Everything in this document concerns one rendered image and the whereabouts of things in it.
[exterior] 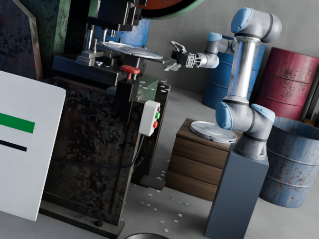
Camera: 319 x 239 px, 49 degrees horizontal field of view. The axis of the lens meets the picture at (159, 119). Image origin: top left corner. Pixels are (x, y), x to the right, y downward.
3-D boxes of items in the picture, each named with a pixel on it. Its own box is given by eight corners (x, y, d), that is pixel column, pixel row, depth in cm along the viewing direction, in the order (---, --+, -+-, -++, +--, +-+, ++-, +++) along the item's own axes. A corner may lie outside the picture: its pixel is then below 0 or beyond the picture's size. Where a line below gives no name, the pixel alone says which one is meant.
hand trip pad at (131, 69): (137, 87, 136) (141, 68, 134) (133, 90, 130) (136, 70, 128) (120, 83, 137) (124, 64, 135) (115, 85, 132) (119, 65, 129)
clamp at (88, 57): (104, 62, 160) (108, 40, 157) (88, 66, 144) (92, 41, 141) (92, 59, 161) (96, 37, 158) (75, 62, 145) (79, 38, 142)
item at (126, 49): (98, 47, 148) (98, 45, 148) (105, 41, 176) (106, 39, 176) (164, 62, 152) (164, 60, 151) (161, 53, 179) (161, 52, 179)
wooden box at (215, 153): (229, 180, 240) (244, 134, 230) (227, 206, 204) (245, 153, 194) (174, 163, 246) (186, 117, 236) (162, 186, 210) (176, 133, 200)
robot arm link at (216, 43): (225, 35, 195) (219, 54, 199) (206, 31, 192) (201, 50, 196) (230, 37, 188) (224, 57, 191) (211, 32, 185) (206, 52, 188)
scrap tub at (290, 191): (301, 188, 255) (324, 128, 241) (311, 217, 215) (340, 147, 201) (244, 171, 262) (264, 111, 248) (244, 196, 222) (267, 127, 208)
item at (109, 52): (121, 55, 173) (123, 46, 172) (110, 57, 159) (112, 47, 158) (104, 50, 175) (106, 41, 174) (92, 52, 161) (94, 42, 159)
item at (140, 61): (164, 85, 171) (171, 58, 167) (157, 89, 158) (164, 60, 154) (117, 71, 175) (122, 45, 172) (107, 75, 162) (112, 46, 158)
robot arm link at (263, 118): (273, 141, 158) (283, 113, 154) (247, 137, 154) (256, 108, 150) (260, 131, 169) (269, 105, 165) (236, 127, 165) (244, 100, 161)
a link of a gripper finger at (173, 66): (169, 71, 175) (182, 62, 178) (162, 68, 179) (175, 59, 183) (170, 77, 177) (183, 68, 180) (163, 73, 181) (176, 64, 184)
